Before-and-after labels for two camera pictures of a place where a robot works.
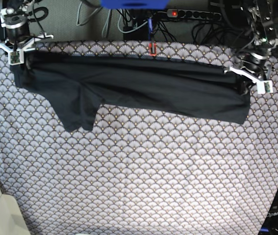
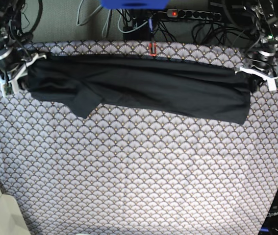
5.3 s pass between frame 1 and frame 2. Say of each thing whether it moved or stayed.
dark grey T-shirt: stayed
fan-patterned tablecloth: stayed
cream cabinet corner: stayed
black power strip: stayed
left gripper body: moved
